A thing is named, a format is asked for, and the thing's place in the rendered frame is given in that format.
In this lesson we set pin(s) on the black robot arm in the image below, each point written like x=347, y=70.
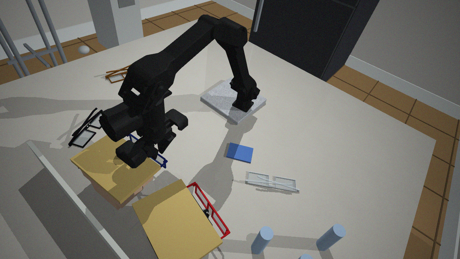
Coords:
x=154, y=74

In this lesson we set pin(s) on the brown glasses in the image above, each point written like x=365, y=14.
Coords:
x=116, y=77

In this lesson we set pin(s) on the blue cylinder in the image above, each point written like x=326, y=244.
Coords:
x=262, y=239
x=305, y=256
x=334, y=234

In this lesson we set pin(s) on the blue flat rectangular block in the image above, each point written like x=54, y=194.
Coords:
x=240, y=152

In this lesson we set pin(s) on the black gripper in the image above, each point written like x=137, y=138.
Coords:
x=134, y=154

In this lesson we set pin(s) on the white flat panel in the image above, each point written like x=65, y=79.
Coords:
x=79, y=204

